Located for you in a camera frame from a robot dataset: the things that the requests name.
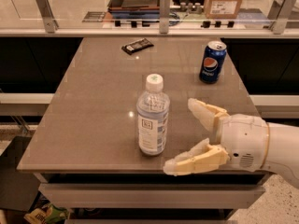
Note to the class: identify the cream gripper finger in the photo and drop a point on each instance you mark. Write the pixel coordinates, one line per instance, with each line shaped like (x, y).
(208, 115)
(202, 158)

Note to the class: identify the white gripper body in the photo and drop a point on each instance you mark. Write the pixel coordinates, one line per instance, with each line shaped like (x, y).
(243, 141)

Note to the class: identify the clear plastic water bottle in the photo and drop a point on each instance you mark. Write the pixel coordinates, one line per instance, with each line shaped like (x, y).
(153, 109)

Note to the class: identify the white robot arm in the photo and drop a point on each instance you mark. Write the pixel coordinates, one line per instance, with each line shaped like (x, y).
(282, 156)

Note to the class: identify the black rxbar chocolate bar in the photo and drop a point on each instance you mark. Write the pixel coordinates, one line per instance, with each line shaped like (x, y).
(136, 46)

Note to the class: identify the blue pepsi can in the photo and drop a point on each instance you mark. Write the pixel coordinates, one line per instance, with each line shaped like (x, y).
(214, 56)

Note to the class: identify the brown cardboard box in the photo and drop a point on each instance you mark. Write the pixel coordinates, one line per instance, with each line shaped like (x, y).
(222, 9)

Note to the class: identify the dark tray stack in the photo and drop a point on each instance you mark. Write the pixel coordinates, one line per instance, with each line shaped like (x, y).
(134, 9)

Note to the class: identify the white table drawer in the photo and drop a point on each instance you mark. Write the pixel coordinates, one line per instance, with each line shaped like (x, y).
(151, 196)

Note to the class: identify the green snack bag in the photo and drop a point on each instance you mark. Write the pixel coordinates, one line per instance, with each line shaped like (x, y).
(47, 214)

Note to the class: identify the glass barrier panel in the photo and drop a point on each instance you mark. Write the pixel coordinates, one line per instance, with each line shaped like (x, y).
(23, 18)

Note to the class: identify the right metal glass bracket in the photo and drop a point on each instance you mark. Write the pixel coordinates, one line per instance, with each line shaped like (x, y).
(284, 14)

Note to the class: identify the left metal glass bracket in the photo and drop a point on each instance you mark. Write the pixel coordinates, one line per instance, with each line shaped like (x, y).
(50, 24)

